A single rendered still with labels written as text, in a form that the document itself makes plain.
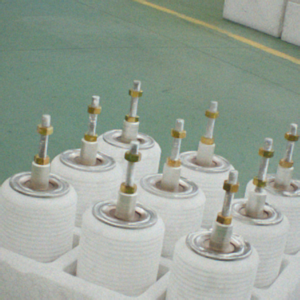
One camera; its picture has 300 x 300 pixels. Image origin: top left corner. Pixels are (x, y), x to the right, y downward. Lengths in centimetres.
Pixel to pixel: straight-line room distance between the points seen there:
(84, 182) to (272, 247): 26
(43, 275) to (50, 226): 7
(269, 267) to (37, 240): 28
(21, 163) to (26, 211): 80
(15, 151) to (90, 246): 91
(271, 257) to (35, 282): 29
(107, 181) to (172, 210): 10
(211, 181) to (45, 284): 30
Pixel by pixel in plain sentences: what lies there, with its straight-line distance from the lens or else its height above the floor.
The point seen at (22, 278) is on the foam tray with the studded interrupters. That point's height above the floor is 17.
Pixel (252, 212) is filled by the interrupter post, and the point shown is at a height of 26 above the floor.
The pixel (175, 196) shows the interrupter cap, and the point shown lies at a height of 25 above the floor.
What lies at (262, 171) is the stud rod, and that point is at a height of 31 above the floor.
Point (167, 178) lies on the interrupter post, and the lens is 103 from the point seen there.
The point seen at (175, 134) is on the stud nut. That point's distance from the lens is 101.
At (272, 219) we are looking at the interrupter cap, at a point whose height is 25.
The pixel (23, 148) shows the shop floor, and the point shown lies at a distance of 184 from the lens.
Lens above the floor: 63
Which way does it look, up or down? 19 degrees down
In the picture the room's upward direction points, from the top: 9 degrees clockwise
